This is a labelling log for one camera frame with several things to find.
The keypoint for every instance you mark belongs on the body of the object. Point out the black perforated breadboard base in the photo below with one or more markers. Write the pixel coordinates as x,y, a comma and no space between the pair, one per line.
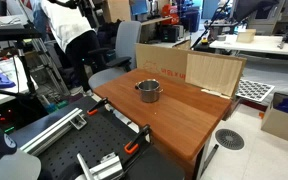
94,140

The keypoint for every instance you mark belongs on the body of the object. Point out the small pale wooden box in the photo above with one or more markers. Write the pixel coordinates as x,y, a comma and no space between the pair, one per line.
246,35

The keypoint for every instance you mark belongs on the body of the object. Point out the brown printed cardboard box panel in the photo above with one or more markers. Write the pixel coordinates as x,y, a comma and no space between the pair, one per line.
160,60

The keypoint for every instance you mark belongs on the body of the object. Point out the white side table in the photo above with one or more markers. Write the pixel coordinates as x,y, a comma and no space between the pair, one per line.
4,95

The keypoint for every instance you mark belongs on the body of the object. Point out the black orange bar clamp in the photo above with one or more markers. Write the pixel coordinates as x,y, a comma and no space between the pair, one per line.
135,140
97,106

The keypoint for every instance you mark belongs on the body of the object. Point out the round floor drain grate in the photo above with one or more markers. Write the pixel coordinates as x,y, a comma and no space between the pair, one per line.
229,139

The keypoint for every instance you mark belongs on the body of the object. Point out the open cardboard box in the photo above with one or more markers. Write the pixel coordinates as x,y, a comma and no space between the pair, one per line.
282,126

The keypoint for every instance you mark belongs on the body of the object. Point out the long aluminium extrusion rail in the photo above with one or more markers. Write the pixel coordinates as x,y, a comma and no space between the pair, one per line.
50,131

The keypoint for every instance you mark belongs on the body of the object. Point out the person in white shirt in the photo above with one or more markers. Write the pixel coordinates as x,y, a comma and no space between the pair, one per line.
67,23

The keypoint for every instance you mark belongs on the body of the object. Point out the black controller with lights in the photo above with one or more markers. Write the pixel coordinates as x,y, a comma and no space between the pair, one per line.
7,116

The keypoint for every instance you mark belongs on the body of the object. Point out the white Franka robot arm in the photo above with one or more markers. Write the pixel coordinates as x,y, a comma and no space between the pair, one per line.
2,156

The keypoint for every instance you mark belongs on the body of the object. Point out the aluminium step ladder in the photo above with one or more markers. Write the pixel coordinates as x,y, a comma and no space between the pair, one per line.
49,66

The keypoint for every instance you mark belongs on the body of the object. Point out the short aluminium extrusion rail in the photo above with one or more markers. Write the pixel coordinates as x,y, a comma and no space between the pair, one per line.
100,168

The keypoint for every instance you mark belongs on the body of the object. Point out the tall cardboard box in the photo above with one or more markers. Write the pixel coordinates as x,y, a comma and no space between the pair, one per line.
116,10

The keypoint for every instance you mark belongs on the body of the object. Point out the black white checkerboard sheet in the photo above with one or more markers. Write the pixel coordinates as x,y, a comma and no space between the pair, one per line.
254,90

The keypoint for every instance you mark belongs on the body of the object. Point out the black camera stand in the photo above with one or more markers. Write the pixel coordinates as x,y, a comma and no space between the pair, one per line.
25,66

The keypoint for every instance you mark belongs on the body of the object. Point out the dark metal table leg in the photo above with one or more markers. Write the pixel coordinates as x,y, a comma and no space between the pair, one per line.
210,160

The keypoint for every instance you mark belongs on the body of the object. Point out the grey office chair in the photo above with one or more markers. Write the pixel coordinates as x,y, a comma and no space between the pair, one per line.
127,40

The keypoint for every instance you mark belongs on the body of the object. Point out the white work table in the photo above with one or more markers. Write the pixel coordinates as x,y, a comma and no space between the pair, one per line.
260,45

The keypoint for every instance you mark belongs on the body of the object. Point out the black stereo camera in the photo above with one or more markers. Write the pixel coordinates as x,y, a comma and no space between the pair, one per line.
12,33

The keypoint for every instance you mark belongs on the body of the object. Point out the blue cloth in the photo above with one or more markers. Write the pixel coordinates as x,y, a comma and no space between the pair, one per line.
2,80

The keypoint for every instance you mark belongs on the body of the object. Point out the silver steel pot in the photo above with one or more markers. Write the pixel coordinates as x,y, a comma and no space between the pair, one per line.
149,94

